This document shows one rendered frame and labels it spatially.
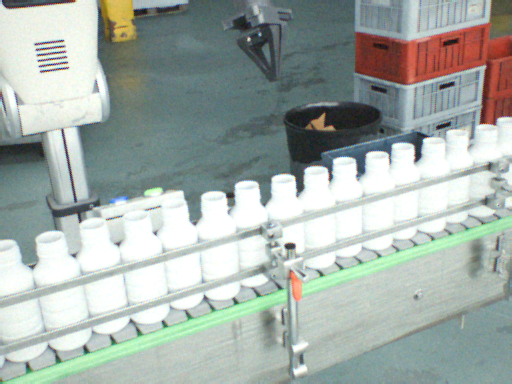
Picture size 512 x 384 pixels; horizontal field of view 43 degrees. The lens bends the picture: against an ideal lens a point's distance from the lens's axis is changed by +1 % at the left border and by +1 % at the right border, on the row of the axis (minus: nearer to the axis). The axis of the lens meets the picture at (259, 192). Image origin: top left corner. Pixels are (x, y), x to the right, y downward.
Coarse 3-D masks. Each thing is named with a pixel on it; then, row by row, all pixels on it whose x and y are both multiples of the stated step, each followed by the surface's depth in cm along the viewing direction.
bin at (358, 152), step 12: (408, 132) 179; (420, 132) 179; (360, 144) 173; (372, 144) 174; (384, 144) 176; (420, 144) 180; (324, 156) 167; (336, 156) 170; (348, 156) 172; (360, 156) 174; (420, 156) 181; (360, 168) 175
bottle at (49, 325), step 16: (48, 240) 87; (64, 240) 86; (48, 256) 85; (64, 256) 86; (48, 272) 85; (64, 272) 85; (80, 288) 88; (48, 304) 86; (64, 304) 87; (80, 304) 89; (48, 320) 88; (64, 320) 87; (80, 320) 89; (64, 336) 88; (80, 336) 90
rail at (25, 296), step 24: (480, 168) 114; (384, 192) 105; (504, 192) 119; (312, 216) 100; (432, 216) 112; (120, 240) 95; (216, 240) 94; (360, 240) 107; (144, 264) 90; (48, 288) 84; (192, 288) 95; (120, 312) 90; (48, 336) 87
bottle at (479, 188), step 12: (480, 132) 115; (492, 132) 114; (480, 144) 115; (492, 144) 115; (480, 156) 115; (492, 156) 115; (480, 180) 117; (480, 192) 118; (492, 192) 118; (480, 216) 120
